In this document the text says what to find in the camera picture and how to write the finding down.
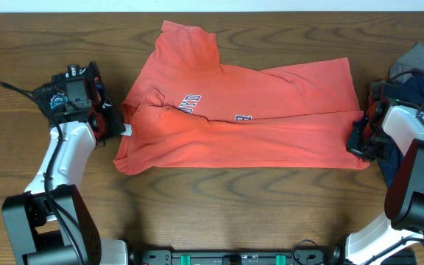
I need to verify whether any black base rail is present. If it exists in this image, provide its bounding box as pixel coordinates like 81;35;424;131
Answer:
128;247;352;265

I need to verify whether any grey garment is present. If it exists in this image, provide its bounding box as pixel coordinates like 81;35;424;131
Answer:
369;43;424;99

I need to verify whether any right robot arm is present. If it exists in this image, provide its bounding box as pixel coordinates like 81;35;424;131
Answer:
329;82;424;264

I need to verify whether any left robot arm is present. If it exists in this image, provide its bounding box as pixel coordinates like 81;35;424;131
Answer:
0;74;131;264

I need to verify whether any red soccer t-shirt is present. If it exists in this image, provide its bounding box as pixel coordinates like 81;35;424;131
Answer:
114;21;367;175

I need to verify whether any black printed folded shirt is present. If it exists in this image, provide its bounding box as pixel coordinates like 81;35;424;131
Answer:
33;61;104;123

